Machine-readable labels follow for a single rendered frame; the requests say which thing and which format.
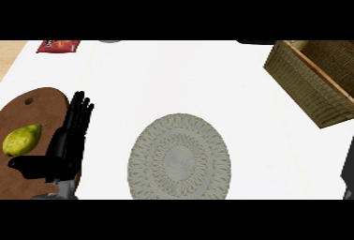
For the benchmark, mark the brown wicker basket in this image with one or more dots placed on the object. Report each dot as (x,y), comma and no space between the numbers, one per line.
(313,81)

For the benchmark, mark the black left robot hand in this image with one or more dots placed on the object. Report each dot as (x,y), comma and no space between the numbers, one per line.
(63,146)

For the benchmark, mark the yellow-green pear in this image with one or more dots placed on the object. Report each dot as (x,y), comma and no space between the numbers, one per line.
(20,140)

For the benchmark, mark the grey round object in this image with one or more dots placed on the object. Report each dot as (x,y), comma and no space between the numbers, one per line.
(109,41)

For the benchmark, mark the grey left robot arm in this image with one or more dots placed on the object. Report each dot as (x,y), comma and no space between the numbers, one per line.
(62,191)

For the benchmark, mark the dark round object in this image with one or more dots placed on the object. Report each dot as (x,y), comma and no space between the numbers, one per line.
(255,42)

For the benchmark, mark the grey round woven placemat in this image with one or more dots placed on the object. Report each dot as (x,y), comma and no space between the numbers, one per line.
(180,157)

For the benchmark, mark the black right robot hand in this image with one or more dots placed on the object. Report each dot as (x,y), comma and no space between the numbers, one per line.
(348,172)

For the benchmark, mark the red snack bag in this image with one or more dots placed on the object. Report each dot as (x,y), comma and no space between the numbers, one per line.
(57,46)

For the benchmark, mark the brown wooden cutting board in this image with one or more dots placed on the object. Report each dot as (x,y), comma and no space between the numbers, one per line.
(38,122)

